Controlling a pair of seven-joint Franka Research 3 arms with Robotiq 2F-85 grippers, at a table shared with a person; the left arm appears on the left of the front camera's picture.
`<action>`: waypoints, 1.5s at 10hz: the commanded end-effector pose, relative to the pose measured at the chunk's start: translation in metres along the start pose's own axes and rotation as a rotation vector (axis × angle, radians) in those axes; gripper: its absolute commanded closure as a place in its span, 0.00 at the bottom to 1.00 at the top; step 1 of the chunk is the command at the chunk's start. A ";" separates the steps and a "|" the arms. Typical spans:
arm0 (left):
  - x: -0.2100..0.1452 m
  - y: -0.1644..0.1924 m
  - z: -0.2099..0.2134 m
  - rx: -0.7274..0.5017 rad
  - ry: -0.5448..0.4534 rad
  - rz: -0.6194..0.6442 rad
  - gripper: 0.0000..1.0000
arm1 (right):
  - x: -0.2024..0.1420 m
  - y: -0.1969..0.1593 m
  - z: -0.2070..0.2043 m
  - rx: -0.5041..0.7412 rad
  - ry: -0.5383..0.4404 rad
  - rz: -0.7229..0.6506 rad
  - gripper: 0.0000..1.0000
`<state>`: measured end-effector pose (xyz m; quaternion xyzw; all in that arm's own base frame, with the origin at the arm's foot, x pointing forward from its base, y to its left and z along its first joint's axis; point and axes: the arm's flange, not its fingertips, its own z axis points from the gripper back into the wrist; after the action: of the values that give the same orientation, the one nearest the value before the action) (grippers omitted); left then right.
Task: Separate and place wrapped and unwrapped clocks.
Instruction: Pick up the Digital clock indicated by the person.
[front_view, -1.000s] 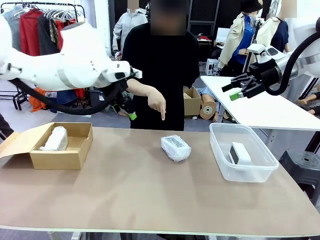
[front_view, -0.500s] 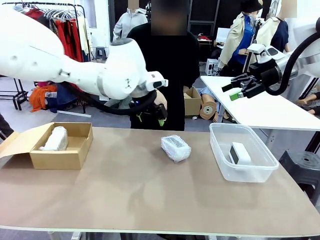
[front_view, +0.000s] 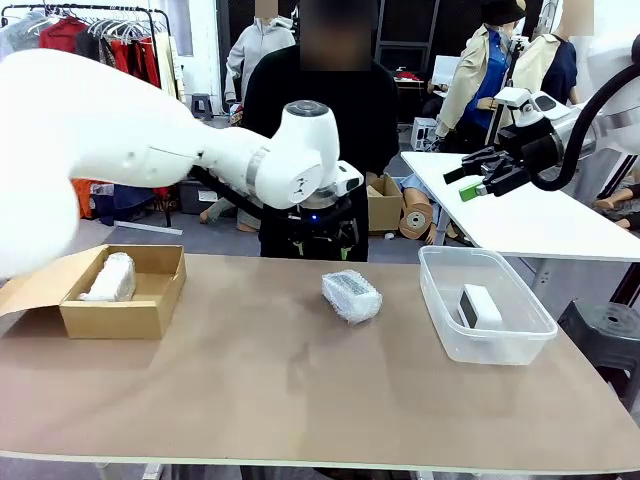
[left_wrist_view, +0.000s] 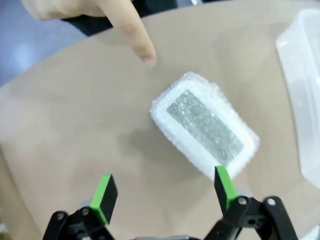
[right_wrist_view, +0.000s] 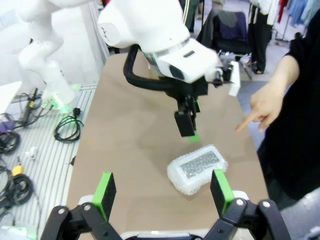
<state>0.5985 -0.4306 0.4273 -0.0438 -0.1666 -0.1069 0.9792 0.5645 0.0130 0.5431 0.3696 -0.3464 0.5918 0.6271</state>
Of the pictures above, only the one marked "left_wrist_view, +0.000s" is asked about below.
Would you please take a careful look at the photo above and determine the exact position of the clear plastic container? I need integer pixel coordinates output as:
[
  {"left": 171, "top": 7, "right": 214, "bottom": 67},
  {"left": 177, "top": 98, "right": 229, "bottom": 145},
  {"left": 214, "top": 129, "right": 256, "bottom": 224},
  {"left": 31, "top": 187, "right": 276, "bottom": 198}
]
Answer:
[{"left": 274, "top": 8, "right": 320, "bottom": 187}]

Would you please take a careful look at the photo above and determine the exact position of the person's right hand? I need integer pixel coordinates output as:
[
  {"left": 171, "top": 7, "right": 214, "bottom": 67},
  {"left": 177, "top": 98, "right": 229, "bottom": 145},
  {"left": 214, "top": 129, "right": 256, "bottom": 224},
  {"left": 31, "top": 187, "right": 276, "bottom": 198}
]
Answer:
[{"left": 21, "top": 0, "right": 158, "bottom": 67}]

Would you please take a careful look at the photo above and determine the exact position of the bubble-wrapped clock grey face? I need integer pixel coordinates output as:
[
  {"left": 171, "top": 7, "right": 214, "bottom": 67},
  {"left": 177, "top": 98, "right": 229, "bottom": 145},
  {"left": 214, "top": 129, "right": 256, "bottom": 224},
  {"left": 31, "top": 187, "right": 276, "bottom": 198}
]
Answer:
[{"left": 149, "top": 71, "right": 261, "bottom": 181}]

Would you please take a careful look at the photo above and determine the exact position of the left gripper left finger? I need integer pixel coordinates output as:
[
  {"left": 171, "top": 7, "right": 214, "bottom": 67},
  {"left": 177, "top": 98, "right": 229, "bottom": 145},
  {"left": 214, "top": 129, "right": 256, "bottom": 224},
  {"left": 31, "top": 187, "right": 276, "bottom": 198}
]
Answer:
[{"left": 42, "top": 173, "right": 119, "bottom": 240}]

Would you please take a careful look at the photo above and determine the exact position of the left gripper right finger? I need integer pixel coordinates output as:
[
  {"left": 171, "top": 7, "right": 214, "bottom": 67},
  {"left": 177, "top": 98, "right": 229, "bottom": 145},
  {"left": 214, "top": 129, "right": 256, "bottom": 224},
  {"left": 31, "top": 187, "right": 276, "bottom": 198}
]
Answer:
[{"left": 203, "top": 165, "right": 300, "bottom": 240}]

